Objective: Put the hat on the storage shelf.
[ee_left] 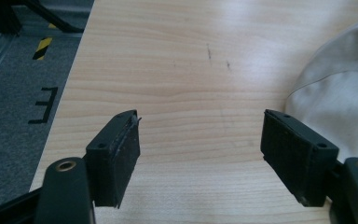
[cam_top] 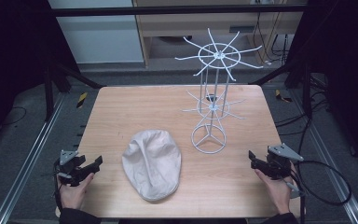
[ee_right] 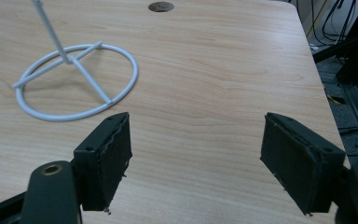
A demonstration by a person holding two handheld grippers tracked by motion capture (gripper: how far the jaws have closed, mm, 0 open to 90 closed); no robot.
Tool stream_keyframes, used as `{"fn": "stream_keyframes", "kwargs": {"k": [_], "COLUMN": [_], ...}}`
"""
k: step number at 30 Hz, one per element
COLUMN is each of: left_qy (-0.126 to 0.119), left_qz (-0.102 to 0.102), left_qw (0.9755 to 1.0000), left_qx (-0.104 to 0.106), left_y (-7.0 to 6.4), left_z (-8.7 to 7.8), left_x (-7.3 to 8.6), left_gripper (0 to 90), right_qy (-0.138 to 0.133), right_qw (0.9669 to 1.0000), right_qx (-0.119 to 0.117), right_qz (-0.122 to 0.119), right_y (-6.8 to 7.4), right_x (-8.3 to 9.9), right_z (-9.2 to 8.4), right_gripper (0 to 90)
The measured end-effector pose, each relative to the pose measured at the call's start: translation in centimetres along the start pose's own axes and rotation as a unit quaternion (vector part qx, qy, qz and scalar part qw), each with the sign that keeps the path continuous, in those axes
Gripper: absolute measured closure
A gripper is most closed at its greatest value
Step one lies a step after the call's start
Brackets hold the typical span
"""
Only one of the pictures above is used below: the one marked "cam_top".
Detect black cable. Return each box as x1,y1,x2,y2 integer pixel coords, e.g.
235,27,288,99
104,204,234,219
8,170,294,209
287,160,352,207
51,158,63,213

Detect person's left sleeve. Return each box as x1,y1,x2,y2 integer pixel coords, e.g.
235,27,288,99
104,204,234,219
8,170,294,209
58,207,103,224

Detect black metal frame bar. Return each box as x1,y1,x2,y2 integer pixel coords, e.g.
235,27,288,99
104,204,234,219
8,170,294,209
50,5,307,18

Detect person's right hand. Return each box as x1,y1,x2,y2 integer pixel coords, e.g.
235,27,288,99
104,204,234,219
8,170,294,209
255,161,297,216

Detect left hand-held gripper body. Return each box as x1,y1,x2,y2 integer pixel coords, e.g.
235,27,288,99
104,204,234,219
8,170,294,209
54,149,91,188

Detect white wire hat rack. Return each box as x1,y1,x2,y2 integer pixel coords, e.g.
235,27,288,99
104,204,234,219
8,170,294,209
174,27,265,155

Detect person's left hand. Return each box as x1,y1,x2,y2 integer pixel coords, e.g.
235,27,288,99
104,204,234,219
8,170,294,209
57,173,95,211

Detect person's sleeve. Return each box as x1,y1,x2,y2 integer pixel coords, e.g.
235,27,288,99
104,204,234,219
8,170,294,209
260,212,300,224
58,207,103,224

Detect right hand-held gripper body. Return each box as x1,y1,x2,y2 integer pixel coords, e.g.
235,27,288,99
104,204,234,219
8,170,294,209
265,142,305,181

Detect wooden cabinet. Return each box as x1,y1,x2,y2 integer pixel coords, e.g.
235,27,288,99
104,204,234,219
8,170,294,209
132,0,309,67

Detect person's right sleeve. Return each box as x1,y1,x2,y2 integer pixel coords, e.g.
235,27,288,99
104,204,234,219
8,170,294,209
260,212,300,224

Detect black stand leg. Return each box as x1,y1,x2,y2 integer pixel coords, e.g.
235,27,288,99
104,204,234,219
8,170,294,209
248,60,313,119
43,60,106,122

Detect aluminium rail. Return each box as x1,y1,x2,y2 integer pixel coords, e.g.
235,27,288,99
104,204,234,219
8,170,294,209
0,92,67,224
287,90,358,224

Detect white cabinet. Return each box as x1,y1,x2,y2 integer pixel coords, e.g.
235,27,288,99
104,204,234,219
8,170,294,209
48,0,145,64

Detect white cap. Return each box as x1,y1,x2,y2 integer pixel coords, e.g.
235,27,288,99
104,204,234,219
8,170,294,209
121,129,183,203

